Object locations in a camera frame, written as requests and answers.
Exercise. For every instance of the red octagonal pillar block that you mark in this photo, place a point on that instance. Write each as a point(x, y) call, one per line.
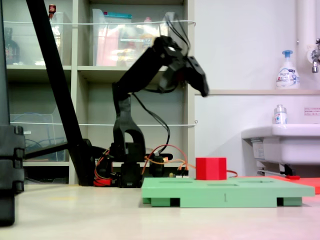
point(211, 168)

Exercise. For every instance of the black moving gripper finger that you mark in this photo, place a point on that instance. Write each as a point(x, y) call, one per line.
point(168, 80)

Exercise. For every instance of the white sink label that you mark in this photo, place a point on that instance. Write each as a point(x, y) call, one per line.
point(258, 150)

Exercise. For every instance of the black sink bracket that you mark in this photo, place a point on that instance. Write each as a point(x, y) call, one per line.
point(288, 170)

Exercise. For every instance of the metal sink rail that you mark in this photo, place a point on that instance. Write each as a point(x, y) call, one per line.
point(271, 172)

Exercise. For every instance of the red printed base mount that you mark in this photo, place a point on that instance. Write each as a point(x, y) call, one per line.
point(102, 182)

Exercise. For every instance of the clear plastic bin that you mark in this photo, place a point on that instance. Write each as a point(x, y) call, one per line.
point(66, 37)

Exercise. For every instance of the black table clamp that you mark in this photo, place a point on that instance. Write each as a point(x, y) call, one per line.
point(157, 167)

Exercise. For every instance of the dark brown bottle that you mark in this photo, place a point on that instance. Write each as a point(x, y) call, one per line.
point(12, 50)

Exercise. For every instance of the black tripod brace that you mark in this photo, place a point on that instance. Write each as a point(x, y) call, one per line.
point(45, 151)

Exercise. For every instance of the white sink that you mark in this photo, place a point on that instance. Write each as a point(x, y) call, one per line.
point(295, 145)

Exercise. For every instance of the black tripod leg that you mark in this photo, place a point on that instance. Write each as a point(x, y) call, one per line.
point(57, 82)
point(3, 75)

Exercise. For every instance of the small red flat piece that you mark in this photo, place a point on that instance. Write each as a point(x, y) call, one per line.
point(293, 177)

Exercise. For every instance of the red text wall notice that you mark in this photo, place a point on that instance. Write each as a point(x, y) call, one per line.
point(312, 111)

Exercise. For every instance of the bottle with red cap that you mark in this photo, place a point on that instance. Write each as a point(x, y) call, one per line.
point(52, 10)

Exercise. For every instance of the green shape sorter board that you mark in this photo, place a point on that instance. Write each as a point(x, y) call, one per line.
point(212, 195)

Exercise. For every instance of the white foam soap bottle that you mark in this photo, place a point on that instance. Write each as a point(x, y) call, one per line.
point(287, 75)

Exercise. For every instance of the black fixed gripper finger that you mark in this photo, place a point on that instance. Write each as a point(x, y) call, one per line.
point(198, 77)

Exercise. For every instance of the teal package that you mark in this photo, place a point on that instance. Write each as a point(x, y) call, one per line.
point(117, 17)

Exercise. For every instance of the beige shelf unit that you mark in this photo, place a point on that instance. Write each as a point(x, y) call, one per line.
point(100, 72)

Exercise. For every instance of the yellow detergent bottle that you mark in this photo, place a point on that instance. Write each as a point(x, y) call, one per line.
point(147, 37)

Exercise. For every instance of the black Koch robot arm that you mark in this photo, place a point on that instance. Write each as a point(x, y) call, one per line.
point(140, 72)

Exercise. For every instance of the pink flat package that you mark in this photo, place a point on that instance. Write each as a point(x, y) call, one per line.
point(106, 50)

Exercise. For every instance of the metal faucet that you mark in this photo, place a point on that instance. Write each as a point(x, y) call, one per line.
point(315, 62)

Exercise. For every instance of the black circuit board green terminal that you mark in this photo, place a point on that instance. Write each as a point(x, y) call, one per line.
point(182, 175)

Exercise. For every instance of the notched black stack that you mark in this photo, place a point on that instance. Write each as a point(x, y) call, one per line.
point(10, 162)

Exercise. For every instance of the small clear sanitizer bottle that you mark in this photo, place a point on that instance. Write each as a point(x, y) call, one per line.
point(280, 116)

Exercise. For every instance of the large clear storage bin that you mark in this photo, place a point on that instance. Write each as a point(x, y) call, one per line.
point(110, 57)

